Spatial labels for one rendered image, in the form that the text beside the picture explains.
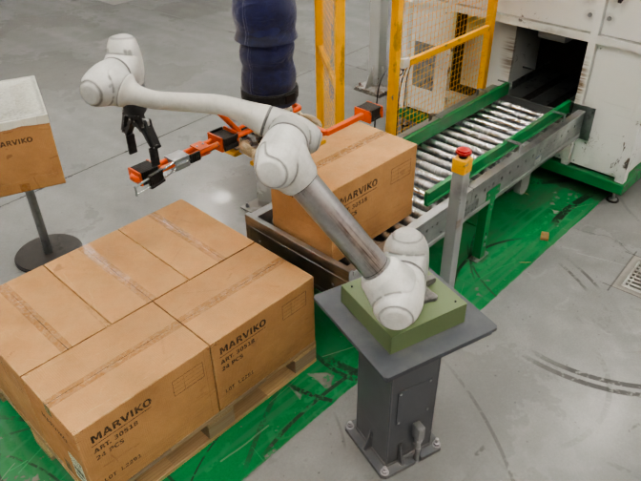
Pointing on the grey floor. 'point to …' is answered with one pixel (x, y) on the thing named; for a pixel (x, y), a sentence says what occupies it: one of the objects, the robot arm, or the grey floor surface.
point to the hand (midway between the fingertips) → (144, 156)
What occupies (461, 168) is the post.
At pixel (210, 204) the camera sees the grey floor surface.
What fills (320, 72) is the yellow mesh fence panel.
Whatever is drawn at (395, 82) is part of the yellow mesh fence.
